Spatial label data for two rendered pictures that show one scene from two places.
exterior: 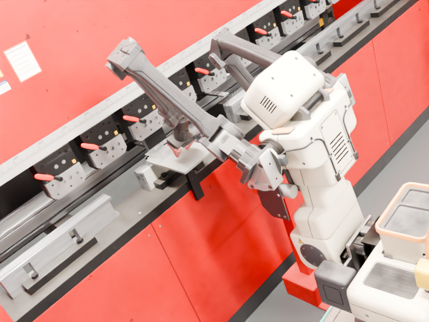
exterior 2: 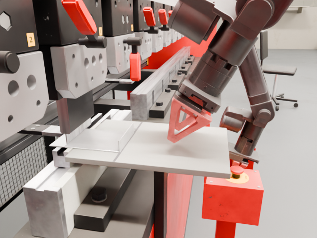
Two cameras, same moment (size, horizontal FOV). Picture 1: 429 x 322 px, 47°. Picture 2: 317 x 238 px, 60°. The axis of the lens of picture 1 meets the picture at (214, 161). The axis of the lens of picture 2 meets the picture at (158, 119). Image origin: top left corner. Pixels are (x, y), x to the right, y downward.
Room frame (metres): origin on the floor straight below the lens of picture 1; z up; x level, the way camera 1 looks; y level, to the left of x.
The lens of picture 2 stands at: (1.46, 0.44, 1.21)
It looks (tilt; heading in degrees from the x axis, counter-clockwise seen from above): 20 degrees down; 315
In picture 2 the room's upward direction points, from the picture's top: straight up
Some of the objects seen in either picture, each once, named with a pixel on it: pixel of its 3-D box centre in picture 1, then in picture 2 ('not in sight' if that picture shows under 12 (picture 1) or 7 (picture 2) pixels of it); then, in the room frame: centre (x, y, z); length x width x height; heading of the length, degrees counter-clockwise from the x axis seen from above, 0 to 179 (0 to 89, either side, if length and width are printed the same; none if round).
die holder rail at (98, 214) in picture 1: (61, 243); not in sight; (1.61, 0.66, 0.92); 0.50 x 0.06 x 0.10; 124
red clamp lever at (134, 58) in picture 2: not in sight; (132, 59); (1.95, 0.04, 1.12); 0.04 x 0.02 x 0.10; 34
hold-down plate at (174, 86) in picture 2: (311, 64); (177, 81); (2.43, -0.66, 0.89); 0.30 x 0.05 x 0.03; 124
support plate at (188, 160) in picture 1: (180, 154); (154, 143); (1.79, 0.12, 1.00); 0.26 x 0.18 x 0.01; 34
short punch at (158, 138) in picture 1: (154, 138); (77, 110); (1.92, 0.20, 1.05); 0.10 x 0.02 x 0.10; 124
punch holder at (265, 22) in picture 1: (261, 32); (158, 25); (2.35, -0.44, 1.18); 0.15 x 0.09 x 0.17; 124
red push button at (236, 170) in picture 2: not in sight; (236, 173); (1.79, -0.20, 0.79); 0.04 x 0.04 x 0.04
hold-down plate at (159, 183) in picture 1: (182, 166); (118, 175); (1.89, 0.14, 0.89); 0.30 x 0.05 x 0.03; 124
